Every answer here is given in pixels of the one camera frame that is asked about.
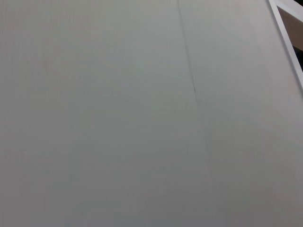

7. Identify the white frame bar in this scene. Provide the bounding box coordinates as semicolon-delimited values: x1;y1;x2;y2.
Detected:
268;0;303;90

